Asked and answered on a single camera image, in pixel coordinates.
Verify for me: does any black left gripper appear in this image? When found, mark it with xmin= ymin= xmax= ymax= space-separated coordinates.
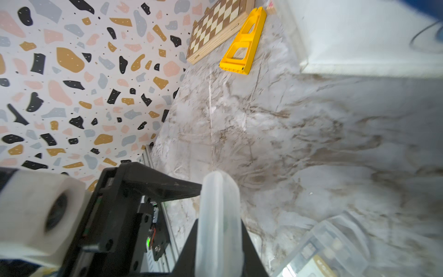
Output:
xmin=57 ymin=162 xmax=202 ymax=277

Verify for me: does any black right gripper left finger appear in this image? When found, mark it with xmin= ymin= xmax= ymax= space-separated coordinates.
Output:
xmin=171 ymin=219 xmax=198 ymax=277

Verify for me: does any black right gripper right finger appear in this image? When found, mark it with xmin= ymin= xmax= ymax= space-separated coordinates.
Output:
xmin=241 ymin=221 xmax=269 ymax=277

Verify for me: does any white label compass case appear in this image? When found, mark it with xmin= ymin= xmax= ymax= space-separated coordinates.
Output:
xmin=195 ymin=170 xmax=244 ymax=277

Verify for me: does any white Doraemon canvas bag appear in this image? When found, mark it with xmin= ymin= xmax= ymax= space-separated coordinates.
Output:
xmin=274 ymin=1 xmax=443 ymax=78

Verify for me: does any green label compass case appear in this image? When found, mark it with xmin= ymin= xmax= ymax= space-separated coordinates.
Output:
xmin=273 ymin=211 xmax=370 ymax=277

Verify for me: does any yellow plastic triangular stand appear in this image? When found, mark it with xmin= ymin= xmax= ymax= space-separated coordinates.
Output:
xmin=219 ymin=7 xmax=266 ymax=75

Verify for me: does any wooden folding chess board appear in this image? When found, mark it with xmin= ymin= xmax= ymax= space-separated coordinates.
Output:
xmin=187 ymin=0 xmax=255 ymax=65

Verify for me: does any small pink eraser block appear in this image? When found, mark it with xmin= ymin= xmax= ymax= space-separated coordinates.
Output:
xmin=266 ymin=0 xmax=276 ymax=15

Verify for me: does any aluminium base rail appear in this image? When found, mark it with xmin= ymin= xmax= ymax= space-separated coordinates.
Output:
xmin=138 ymin=143 xmax=181 ymax=274

